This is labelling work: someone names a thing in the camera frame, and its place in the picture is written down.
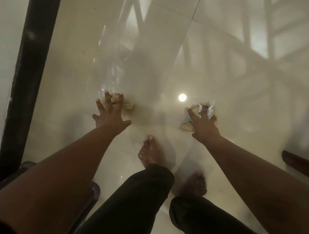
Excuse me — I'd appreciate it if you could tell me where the person's right hand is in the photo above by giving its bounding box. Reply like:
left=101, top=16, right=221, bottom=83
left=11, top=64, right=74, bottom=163
left=187, top=103, right=220, bottom=143

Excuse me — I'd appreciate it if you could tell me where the person's left hand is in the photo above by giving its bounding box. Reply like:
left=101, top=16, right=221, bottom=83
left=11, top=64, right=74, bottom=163
left=91, top=90, right=133, bottom=135

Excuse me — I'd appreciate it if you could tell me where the colourful paper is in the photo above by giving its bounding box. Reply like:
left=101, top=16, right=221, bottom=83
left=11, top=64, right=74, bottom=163
left=178, top=101, right=217, bottom=132

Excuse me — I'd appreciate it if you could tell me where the brown paper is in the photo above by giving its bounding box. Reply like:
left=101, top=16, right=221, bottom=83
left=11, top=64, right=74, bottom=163
left=100, top=93, right=134, bottom=110

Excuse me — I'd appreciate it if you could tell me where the person's left forearm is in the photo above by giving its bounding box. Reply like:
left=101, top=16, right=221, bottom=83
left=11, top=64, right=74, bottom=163
left=0, top=125, right=116, bottom=234

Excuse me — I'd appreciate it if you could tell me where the person's right forearm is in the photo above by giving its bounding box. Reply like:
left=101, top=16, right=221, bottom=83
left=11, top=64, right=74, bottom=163
left=205, top=135, right=309, bottom=234

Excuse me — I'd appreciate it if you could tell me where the person's left foot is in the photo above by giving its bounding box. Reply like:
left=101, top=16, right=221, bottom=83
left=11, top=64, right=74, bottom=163
left=138, top=135, right=163, bottom=169

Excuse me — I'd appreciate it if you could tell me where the person's foot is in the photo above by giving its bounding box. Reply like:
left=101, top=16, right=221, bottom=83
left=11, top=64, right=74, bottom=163
left=138, top=135, right=163, bottom=169
left=180, top=171, right=208, bottom=197

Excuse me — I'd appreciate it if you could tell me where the person's right foot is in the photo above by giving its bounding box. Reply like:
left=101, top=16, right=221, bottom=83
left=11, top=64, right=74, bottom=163
left=180, top=171, right=208, bottom=197

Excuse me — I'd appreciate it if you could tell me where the person's dark clothing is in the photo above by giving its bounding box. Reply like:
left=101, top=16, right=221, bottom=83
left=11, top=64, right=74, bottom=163
left=77, top=164, right=256, bottom=234

